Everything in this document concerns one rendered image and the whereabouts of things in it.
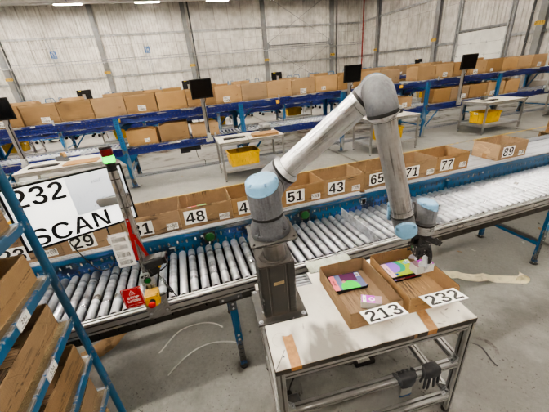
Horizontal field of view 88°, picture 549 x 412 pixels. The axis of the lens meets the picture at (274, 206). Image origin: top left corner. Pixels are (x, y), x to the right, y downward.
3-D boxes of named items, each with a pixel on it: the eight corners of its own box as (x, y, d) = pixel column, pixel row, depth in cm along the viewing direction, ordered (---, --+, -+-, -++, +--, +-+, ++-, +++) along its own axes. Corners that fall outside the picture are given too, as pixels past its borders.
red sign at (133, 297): (127, 309, 156) (119, 291, 151) (127, 308, 157) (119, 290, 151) (157, 301, 160) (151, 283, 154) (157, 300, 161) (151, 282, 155)
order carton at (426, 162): (400, 182, 262) (402, 164, 255) (380, 173, 287) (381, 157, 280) (435, 175, 271) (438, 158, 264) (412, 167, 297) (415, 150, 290)
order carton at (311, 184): (280, 208, 233) (278, 190, 226) (270, 196, 258) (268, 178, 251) (323, 199, 242) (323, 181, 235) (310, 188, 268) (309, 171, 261)
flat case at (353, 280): (368, 287, 158) (368, 285, 158) (335, 293, 156) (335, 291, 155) (357, 272, 170) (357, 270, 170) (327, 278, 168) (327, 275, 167)
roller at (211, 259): (213, 293, 175) (212, 286, 173) (205, 249, 220) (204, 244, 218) (221, 290, 176) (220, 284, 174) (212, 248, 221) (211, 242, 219)
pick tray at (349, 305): (350, 330, 136) (350, 315, 132) (319, 279, 170) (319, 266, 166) (402, 315, 141) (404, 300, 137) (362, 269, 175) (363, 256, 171)
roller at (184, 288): (180, 302, 170) (179, 295, 168) (180, 255, 215) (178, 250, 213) (189, 299, 171) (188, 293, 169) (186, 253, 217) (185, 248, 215)
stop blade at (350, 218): (373, 243, 205) (373, 232, 201) (341, 217, 245) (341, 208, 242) (373, 243, 205) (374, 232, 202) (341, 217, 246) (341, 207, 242)
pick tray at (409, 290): (408, 314, 142) (410, 298, 137) (368, 268, 176) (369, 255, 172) (457, 301, 146) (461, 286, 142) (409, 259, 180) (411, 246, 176)
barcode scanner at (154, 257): (171, 270, 150) (164, 255, 145) (149, 279, 148) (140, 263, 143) (171, 263, 156) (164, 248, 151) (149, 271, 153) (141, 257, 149)
